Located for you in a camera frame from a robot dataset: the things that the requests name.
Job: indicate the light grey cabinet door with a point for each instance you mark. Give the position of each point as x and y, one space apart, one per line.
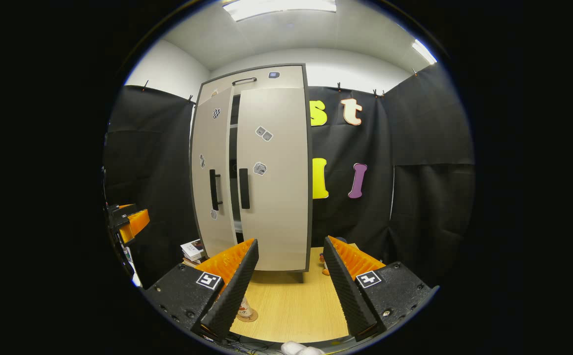
281 207
207 148

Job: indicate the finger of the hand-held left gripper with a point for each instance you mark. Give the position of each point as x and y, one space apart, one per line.
137 224
121 209

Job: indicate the small ceiling light panel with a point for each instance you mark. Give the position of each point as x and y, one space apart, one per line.
423 51

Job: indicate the small orange object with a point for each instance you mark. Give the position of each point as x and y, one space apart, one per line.
325 270

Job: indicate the beige cabinet drawer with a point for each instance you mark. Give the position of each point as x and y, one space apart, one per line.
291 82

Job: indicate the round brown coaster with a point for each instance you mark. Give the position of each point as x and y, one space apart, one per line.
253 318

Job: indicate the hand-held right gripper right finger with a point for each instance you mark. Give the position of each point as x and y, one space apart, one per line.
348 291

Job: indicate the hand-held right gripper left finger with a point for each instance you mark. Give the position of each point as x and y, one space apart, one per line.
232 293

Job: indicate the large ceiling light panel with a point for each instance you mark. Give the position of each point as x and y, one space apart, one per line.
279 7

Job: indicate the black backdrop cloth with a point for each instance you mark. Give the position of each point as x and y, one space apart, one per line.
424 148

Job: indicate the stack of booklets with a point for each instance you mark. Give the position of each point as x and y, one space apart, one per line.
193 250

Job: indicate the grey white cabinet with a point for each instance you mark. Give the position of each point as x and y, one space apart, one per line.
309 148

